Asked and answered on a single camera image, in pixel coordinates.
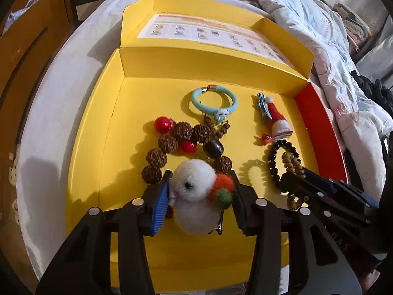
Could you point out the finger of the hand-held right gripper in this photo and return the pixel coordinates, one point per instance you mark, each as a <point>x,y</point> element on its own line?
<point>307,187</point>
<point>325,181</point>

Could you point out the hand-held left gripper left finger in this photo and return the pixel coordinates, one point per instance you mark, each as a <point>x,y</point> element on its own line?
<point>159,209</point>

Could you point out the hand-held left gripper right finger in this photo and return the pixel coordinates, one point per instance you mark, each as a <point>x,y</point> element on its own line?
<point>243,204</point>

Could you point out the white plush rabbit charm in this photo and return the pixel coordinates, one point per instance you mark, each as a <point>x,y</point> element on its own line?
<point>192,190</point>

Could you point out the yellow cardboard box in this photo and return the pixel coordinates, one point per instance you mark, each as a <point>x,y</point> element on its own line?
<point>129,147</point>

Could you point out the red santa hat hair clip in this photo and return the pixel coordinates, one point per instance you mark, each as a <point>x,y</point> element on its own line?
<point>278,119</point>

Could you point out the red bead hair clip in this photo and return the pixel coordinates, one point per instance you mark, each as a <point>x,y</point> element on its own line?
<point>162,124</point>

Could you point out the black cloth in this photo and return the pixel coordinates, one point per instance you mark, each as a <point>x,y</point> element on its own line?
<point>376,93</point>

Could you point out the cream slippers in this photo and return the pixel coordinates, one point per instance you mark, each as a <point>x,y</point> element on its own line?
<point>13,175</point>

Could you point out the printed pillow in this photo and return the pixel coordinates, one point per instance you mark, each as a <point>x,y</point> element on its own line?
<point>353,24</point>

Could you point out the wooden chest of drawers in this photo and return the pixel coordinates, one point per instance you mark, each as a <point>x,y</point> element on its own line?
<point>27,55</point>

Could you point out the white plastic bag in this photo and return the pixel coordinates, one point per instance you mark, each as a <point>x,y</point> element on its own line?
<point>21,10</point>

